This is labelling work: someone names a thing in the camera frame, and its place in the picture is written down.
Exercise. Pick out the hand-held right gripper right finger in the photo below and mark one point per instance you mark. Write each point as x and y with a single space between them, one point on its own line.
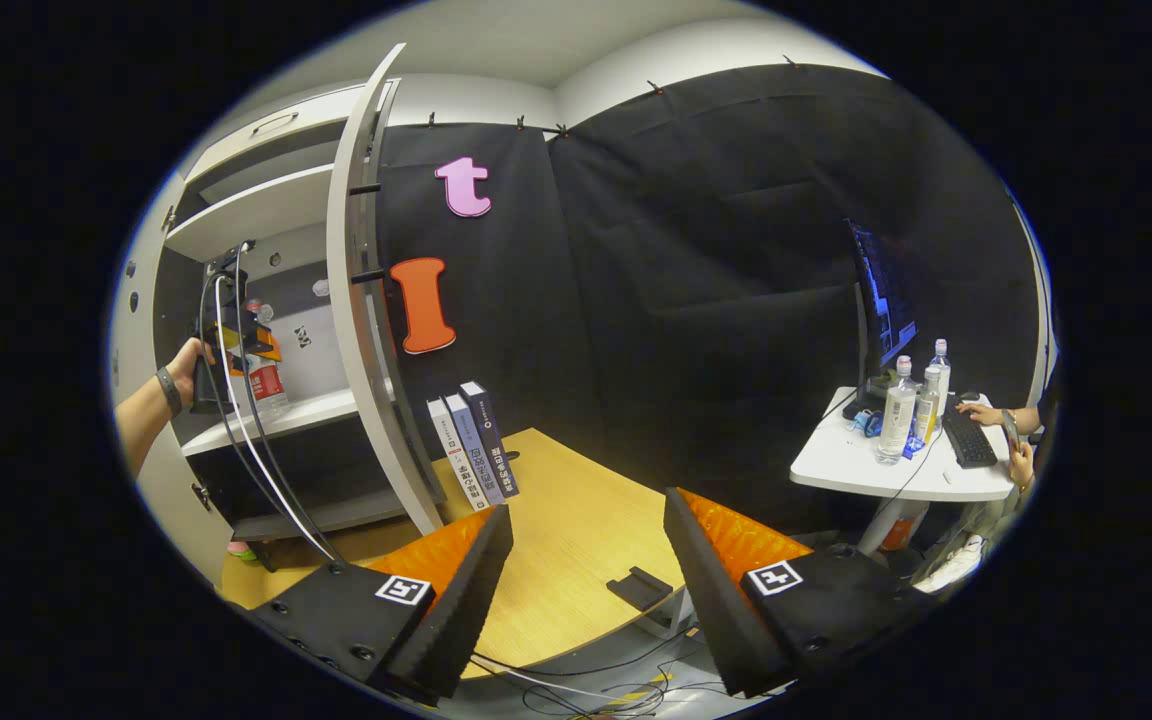
711 600

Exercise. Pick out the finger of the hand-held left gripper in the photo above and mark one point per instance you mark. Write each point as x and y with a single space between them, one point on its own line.
266 348

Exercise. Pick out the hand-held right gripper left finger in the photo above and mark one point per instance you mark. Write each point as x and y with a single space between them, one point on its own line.
446 620

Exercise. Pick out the clear bottle with red label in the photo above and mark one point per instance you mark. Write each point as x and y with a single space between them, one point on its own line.
266 385

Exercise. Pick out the white cabinet door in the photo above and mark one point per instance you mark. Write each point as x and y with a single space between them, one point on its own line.
136 330
361 330

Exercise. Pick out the black flat desk object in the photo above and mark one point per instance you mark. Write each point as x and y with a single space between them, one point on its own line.
639 588

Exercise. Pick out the white cabinet with dark interior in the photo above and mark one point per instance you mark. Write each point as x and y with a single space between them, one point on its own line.
256 215

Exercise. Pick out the black wristband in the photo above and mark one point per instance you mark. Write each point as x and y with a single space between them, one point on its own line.
170 392

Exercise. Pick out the white book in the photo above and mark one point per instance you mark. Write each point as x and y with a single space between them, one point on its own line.
456 455

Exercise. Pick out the white side table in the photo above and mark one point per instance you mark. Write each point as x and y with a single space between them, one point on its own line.
836 460

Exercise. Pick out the dark navy book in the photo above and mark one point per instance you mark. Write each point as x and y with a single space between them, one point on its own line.
494 435

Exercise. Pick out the small orange object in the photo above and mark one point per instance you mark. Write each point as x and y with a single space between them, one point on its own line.
896 535

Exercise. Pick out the small pink object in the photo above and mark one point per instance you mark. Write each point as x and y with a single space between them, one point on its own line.
241 550

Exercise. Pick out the small blue object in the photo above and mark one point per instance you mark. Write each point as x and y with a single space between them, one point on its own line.
868 423

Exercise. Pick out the tall clear water bottle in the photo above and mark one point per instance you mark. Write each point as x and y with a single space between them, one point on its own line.
897 415

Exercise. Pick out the clear bottle with yellowish label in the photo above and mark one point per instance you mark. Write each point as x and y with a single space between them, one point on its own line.
927 405

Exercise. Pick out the black backdrop cloth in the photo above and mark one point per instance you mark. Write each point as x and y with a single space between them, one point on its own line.
716 300

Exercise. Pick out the black keyboard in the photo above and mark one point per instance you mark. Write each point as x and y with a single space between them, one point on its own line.
968 438

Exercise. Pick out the computer monitor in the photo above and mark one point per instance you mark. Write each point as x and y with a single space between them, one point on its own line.
886 300

